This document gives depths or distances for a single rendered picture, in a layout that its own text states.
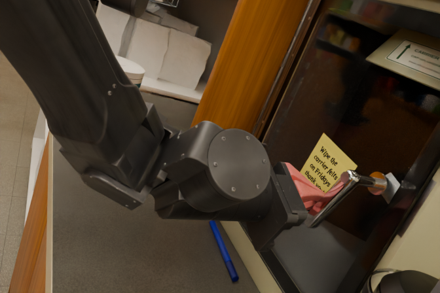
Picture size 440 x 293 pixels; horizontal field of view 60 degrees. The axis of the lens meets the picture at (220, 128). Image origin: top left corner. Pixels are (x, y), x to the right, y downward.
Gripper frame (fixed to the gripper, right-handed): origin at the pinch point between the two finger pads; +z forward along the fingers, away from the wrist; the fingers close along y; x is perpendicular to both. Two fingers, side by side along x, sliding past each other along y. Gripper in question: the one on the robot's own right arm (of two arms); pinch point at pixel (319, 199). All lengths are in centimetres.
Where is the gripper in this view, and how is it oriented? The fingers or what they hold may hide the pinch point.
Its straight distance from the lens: 47.3
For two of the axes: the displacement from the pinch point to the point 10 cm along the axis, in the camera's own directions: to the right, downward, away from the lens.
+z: 8.7, 1.4, 4.7
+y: -2.4, -7.1, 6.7
